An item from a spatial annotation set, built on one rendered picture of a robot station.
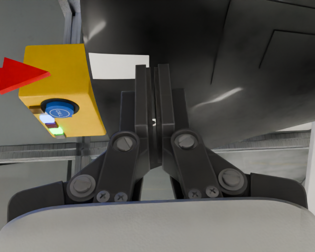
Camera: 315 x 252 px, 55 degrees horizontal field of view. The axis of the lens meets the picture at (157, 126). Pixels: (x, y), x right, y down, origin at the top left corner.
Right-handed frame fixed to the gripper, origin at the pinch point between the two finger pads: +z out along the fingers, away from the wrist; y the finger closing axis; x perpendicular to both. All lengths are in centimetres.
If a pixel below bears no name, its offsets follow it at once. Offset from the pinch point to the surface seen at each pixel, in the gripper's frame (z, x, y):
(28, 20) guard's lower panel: 92, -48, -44
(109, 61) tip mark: 3.7, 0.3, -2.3
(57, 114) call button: 21.5, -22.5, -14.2
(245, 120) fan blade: 4.4, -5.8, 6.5
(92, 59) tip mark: 3.8, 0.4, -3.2
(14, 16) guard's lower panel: 94, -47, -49
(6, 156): 43, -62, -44
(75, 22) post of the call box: 41.3, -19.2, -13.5
